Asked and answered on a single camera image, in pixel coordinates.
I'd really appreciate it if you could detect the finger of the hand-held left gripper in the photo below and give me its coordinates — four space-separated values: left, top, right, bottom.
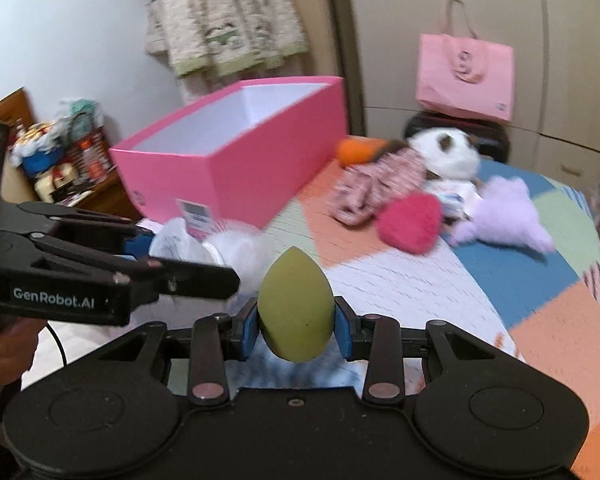
30 237 241 302
17 201 154 257

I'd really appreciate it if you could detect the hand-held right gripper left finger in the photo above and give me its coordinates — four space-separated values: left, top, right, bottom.
97 297 260 407

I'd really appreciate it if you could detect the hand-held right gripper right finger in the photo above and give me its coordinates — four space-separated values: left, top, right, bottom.
333 296 487 403

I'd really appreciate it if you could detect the clear plastic bag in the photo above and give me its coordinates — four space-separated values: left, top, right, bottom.
149 217 226 267

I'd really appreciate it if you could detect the green makeup sponge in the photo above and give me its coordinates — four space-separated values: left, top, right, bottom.
257 246 335 362

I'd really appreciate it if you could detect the pink cardboard box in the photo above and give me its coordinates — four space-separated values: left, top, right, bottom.
109 76 349 235

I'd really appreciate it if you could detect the white plush toy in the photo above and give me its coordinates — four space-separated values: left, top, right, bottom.
406 127 483 223

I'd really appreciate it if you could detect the person's left hand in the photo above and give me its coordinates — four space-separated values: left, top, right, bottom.
0 311 47 387

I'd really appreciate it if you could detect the white fluffy pompom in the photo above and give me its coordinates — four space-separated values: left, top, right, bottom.
202 220 277 295

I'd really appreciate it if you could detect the patchwork bedspread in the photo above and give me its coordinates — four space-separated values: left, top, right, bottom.
22 135 600 397

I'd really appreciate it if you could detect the red woven basket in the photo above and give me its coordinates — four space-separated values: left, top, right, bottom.
66 129 113 184

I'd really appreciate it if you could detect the pink heart plush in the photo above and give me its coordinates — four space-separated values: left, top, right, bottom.
377 192 444 254

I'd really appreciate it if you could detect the flower bouquet blue wrap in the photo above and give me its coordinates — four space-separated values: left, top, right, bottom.
10 122 67 179

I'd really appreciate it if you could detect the white green plastic bag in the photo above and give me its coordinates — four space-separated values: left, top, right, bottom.
56 97 104 128

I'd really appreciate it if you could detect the floral fabric pouch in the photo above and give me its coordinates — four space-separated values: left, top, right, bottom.
327 150 429 226

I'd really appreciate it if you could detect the orange plush toy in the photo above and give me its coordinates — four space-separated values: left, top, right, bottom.
336 137 392 167

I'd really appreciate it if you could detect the purple plush toy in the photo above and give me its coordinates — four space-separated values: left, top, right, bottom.
450 176 556 256

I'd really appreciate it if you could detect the cream fleece robe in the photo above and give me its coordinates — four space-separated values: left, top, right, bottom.
144 0 311 107

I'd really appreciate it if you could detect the black suitcase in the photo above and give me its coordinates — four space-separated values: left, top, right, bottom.
404 112 510 164

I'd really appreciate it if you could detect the pink tote bag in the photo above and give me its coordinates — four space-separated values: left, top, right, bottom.
414 0 515 122

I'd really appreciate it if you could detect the beige wardrobe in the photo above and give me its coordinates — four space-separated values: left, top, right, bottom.
341 0 600 203

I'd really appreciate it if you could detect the black cable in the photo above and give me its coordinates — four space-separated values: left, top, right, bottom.
44 324 67 367

